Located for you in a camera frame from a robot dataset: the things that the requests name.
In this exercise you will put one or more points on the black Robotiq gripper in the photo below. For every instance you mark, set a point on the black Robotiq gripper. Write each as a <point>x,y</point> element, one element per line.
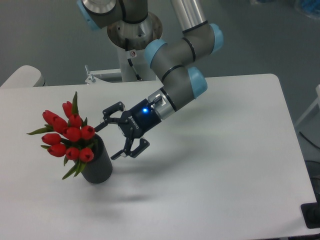
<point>133,123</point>

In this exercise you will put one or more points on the red tulip bouquet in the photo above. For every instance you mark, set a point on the red tulip bouquet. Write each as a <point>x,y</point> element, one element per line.
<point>71,139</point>

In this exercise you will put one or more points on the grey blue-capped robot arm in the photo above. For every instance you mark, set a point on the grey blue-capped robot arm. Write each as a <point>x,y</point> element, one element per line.
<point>171,63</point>

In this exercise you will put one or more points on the dark grey ribbed vase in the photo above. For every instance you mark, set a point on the dark grey ribbed vase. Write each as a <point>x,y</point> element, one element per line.
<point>100,168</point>

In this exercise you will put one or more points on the white chair armrest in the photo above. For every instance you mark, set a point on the white chair armrest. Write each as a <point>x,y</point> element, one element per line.
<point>25,77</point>

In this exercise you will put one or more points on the black device at table edge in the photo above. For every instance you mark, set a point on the black device at table edge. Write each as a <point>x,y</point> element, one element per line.
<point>311,215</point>

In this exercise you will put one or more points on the blue clear plastic bag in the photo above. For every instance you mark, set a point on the blue clear plastic bag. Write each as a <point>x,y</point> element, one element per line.
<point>309,8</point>

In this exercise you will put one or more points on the white metal base frame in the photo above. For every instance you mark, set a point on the white metal base frame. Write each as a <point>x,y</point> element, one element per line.
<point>112,76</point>

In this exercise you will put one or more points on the white side table frame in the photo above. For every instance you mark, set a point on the white side table frame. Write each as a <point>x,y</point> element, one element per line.
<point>312,110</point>

